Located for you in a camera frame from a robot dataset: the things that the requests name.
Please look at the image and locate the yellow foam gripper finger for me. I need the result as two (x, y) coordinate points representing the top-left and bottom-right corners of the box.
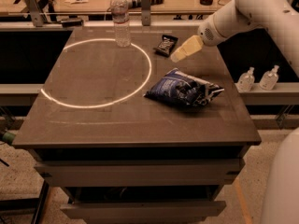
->
(170, 44), (202, 63)
(183, 35), (203, 49)

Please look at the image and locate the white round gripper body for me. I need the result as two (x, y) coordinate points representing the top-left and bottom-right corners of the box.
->
(197, 16), (226, 47)

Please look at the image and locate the black rxbar chocolate wrapper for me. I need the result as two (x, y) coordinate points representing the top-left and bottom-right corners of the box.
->
(154, 35), (178, 57)

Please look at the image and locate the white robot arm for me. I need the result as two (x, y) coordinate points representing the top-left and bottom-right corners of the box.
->
(197, 0), (299, 224)

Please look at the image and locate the blue chip bag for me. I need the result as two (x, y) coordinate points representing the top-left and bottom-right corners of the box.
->
(145, 68), (224, 106)

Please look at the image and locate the clear sanitizer bottle left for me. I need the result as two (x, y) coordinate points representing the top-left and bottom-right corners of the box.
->
(236, 67), (255, 91)

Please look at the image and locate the clear sanitizer bottle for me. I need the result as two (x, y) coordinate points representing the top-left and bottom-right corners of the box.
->
(259, 65), (279, 91)
(236, 67), (255, 91)

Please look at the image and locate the clear sanitizer bottle right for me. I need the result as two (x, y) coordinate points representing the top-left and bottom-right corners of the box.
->
(259, 65), (279, 91)

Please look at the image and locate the clear plastic water bottle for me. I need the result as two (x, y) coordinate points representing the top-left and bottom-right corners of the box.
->
(110, 0), (131, 48)

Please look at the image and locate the grey drawer cabinet table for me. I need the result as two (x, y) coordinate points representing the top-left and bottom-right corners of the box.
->
(12, 25), (262, 224)

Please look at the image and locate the upper grey drawer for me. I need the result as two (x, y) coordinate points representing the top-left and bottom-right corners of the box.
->
(36, 159), (244, 187)

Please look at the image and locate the grey drawer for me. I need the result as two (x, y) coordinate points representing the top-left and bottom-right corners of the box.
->
(36, 159), (244, 187)
(61, 201), (226, 224)

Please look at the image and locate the lower grey drawer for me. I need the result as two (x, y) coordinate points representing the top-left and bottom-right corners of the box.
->
(61, 201), (226, 224)

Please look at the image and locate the metal bracket middle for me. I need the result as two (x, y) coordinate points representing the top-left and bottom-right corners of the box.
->
(141, 0), (150, 26)

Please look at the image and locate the metal bracket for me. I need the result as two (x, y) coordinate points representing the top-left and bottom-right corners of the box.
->
(23, 0), (45, 27)
(141, 0), (150, 26)

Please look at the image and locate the metal bracket left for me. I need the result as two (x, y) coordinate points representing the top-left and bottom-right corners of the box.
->
(23, 0), (45, 27)

